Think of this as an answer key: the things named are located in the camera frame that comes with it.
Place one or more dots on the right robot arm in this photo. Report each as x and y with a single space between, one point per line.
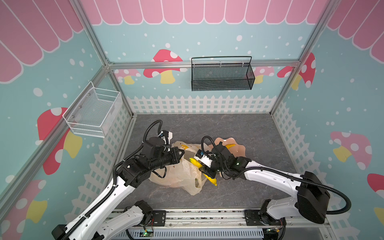
308 197

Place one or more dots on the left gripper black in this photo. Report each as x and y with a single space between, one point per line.
176 159

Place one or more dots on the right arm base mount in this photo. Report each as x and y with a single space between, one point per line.
260 218

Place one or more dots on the small yellow-green banana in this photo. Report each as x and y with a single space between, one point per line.
201 169

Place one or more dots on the pink wavy fruit plate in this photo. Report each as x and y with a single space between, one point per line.
237 151

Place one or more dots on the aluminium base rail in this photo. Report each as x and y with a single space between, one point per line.
222 224

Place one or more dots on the white wire mesh basket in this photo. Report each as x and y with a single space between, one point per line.
93 112

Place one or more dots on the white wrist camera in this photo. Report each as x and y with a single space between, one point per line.
205 159
166 136

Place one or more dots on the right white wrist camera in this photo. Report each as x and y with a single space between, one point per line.
205 159

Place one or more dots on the large yellow banana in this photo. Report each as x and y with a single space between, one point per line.
230 146

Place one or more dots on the banana print plastic bag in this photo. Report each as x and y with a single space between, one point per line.
184 175

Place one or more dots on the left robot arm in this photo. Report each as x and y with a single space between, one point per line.
155 152

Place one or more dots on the black wire mesh basket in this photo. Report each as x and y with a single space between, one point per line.
228 73

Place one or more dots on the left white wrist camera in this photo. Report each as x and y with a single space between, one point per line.
166 136

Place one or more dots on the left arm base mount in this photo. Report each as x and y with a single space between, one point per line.
155 218

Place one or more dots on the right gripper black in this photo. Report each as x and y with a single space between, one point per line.
208 167

